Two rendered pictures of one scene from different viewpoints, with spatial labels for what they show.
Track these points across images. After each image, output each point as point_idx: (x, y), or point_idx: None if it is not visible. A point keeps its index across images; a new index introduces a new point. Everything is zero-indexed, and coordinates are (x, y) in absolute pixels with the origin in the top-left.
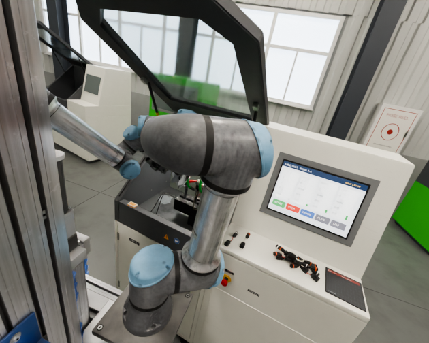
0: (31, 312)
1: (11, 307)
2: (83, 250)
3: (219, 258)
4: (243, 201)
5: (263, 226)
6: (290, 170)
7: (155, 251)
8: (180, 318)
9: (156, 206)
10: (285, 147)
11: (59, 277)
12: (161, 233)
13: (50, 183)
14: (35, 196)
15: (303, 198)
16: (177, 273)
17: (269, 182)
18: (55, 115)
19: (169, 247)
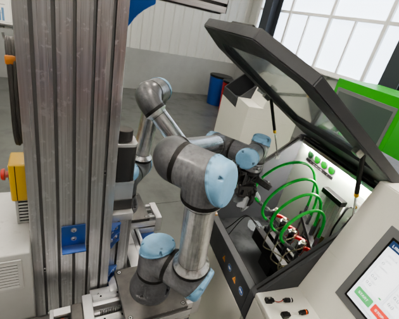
0: (84, 223)
1: (77, 212)
2: (130, 212)
3: (199, 275)
4: (320, 269)
5: (332, 317)
6: (397, 259)
7: (164, 239)
8: (163, 311)
9: (242, 228)
10: None
11: (104, 214)
12: (222, 252)
13: (111, 157)
14: (102, 161)
15: None
16: (165, 264)
17: (362, 261)
18: (158, 118)
19: (223, 271)
